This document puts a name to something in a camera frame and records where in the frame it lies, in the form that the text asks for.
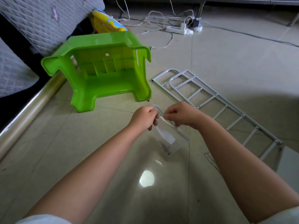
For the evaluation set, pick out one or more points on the person's left forearm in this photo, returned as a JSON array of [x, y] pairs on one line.
[[84, 179]]

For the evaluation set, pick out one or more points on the person's white shirt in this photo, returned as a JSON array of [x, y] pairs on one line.
[[37, 220]]

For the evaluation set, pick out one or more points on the person's right hand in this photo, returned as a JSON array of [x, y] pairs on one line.
[[184, 115]]

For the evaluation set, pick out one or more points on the white power strip with plugs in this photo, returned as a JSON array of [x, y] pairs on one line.
[[196, 24]]

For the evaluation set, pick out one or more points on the person's left hand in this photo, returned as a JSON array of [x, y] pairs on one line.
[[142, 119]]

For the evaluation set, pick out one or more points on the chrome metal base rail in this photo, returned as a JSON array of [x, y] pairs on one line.
[[25, 119]]

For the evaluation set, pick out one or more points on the grey textured furniture cover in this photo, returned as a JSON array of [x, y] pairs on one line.
[[42, 25]]

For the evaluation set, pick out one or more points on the yellow plastic basket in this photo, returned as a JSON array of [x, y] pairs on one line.
[[107, 21]]

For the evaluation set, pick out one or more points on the white wooden board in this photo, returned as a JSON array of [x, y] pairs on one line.
[[289, 170]]

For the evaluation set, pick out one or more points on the white metal frame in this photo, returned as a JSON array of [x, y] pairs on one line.
[[233, 105], [164, 89]]

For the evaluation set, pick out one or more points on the clear plastic screw bag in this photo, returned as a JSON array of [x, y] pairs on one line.
[[170, 137]]

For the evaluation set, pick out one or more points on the green plastic stool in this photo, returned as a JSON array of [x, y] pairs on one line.
[[102, 72]]

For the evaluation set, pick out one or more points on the long white power strip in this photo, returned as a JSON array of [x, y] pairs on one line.
[[177, 29]]

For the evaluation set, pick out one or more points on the person's right forearm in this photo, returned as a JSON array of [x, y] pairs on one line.
[[247, 175]]

